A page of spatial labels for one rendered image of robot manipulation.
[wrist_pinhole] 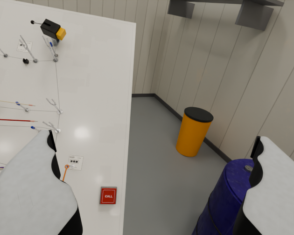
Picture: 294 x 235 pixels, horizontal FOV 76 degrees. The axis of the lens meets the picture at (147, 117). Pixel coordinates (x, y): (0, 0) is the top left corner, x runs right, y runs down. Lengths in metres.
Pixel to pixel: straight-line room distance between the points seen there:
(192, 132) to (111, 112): 1.89
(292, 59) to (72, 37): 2.13
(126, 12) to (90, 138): 3.24
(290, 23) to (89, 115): 2.26
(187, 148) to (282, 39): 1.65
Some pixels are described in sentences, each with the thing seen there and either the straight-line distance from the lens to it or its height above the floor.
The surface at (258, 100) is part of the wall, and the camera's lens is 2.63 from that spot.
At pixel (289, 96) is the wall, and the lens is 2.47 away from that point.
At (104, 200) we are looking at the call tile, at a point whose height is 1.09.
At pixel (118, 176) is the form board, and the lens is 0.73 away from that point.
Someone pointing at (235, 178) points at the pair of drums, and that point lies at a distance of 1.33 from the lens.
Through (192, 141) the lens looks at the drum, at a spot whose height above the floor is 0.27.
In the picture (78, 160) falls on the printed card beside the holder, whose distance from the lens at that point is 0.73.
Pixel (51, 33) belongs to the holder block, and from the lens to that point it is 0.83.
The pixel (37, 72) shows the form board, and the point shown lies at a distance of 0.85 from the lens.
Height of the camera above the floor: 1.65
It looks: 28 degrees down
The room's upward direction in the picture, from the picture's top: 11 degrees clockwise
